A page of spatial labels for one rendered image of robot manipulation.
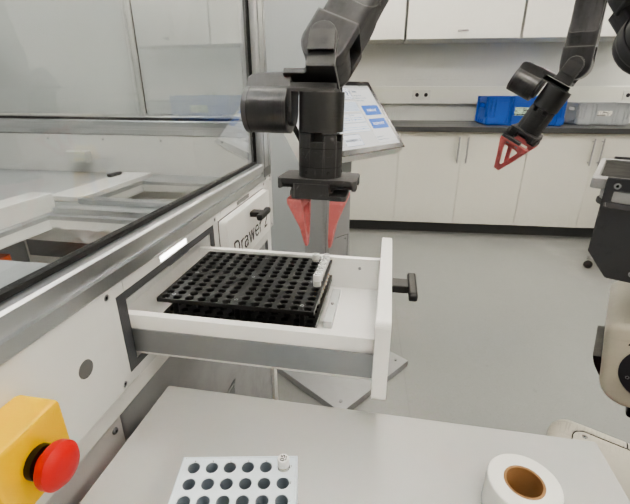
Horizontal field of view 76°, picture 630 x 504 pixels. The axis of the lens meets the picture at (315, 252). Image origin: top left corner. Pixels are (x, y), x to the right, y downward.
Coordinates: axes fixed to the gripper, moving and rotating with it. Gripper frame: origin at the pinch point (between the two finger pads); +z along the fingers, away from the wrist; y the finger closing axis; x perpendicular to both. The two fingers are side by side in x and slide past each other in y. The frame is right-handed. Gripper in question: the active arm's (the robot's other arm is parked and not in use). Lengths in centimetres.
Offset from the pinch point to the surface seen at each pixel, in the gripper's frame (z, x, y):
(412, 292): 5.7, -2.2, 13.5
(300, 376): 92, 85, -21
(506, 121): -5, 309, 100
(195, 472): 19.5, -23.5, -9.1
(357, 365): 11.7, -11.7, 7.1
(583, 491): 21.0, -16.4, 32.7
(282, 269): 7.1, 4.5, -6.5
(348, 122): -11, 97, -6
